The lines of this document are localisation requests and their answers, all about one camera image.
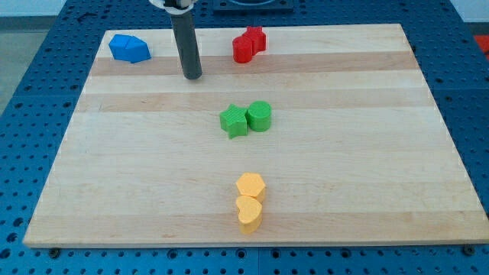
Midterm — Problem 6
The green star block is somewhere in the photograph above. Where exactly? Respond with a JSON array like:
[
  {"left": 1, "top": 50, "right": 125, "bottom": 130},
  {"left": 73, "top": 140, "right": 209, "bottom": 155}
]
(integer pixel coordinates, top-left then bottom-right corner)
[{"left": 219, "top": 104, "right": 248, "bottom": 139}]

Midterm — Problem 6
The green cylinder block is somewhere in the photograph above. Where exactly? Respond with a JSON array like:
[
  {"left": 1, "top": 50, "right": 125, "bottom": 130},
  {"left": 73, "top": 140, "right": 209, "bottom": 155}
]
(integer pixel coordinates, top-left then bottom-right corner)
[{"left": 247, "top": 101, "right": 272, "bottom": 132}]

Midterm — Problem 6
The wooden board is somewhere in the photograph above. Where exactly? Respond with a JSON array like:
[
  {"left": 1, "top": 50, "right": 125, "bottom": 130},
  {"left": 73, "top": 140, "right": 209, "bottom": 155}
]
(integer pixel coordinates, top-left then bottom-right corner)
[{"left": 24, "top": 24, "right": 488, "bottom": 248}]

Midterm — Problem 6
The yellow hexagon block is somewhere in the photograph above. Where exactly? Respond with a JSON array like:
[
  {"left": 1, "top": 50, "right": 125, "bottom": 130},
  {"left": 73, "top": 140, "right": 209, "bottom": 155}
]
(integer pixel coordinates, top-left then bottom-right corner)
[{"left": 236, "top": 173, "right": 266, "bottom": 202}]

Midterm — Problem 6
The red cylinder block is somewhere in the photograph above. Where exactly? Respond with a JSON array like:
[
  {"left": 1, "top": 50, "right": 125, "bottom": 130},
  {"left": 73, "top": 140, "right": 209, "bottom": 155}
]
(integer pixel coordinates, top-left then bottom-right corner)
[{"left": 232, "top": 36, "right": 253, "bottom": 63}]

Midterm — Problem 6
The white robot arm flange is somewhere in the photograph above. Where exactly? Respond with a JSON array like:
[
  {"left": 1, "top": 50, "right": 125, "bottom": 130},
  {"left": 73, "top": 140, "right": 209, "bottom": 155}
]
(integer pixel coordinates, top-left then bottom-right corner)
[{"left": 149, "top": 0, "right": 197, "bottom": 15}]

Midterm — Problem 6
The blue cube block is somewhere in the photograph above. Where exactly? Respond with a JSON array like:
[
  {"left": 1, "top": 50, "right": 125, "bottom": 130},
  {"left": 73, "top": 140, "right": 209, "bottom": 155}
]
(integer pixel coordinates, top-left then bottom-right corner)
[{"left": 108, "top": 34, "right": 131, "bottom": 61}]

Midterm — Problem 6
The yellow heart block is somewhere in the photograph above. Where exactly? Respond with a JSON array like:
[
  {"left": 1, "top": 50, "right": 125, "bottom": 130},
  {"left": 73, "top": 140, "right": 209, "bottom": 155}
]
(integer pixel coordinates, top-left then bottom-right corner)
[{"left": 235, "top": 196, "right": 263, "bottom": 235}]

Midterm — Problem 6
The blue triangle block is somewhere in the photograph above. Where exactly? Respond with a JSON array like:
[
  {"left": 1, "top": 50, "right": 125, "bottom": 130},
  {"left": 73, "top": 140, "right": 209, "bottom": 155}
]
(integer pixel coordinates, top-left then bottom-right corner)
[{"left": 124, "top": 36, "right": 151, "bottom": 63}]

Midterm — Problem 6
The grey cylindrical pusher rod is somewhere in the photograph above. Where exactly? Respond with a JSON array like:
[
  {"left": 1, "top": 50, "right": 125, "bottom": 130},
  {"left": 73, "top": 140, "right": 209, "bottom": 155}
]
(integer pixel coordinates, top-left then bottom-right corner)
[{"left": 170, "top": 11, "right": 202, "bottom": 80}]

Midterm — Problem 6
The red star block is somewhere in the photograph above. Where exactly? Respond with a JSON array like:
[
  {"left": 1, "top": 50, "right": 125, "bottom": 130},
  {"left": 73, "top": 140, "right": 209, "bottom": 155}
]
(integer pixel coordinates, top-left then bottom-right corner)
[{"left": 244, "top": 26, "right": 267, "bottom": 55}]

